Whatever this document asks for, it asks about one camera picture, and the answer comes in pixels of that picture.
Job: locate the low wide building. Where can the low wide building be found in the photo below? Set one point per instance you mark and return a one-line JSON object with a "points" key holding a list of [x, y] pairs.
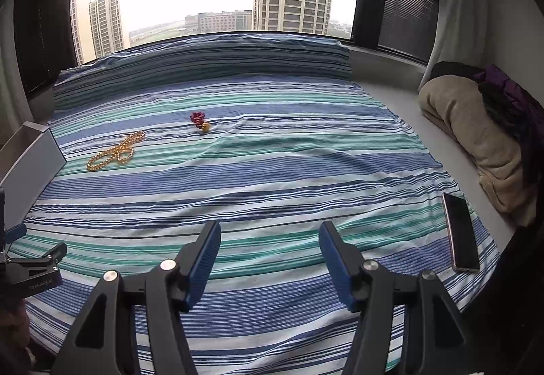
{"points": [[223, 22]]}

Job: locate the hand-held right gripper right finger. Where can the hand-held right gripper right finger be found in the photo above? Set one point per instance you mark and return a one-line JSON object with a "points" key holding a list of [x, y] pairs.
{"points": [[338, 268]]}

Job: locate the black cloth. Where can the black cloth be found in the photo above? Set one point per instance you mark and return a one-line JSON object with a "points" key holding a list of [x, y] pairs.
{"points": [[450, 70]]}

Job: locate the blue green striped sheet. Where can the blue green striped sheet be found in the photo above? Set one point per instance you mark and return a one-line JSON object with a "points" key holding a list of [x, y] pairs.
{"points": [[272, 171]]}

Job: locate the grey jewelry box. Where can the grey jewelry box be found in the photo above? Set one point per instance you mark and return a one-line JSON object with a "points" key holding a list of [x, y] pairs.
{"points": [[38, 158]]}

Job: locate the beige folded blanket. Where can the beige folded blanket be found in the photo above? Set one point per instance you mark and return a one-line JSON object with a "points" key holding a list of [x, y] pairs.
{"points": [[467, 124]]}

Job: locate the slim beige tower building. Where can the slim beige tower building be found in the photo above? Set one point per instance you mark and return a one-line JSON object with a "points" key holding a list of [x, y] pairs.
{"points": [[80, 22], [108, 22]]}

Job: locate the black smartphone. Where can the black smartphone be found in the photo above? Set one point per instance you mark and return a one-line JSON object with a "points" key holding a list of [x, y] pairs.
{"points": [[461, 230]]}

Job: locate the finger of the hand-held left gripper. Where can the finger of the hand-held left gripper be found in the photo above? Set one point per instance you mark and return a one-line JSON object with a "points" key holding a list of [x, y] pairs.
{"points": [[16, 232], [46, 260]]}

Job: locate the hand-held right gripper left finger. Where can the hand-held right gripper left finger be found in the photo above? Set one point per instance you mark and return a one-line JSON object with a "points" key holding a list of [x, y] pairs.
{"points": [[204, 268]]}

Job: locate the purple jacket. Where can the purple jacket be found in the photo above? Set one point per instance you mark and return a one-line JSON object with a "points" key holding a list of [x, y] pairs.
{"points": [[510, 90]]}

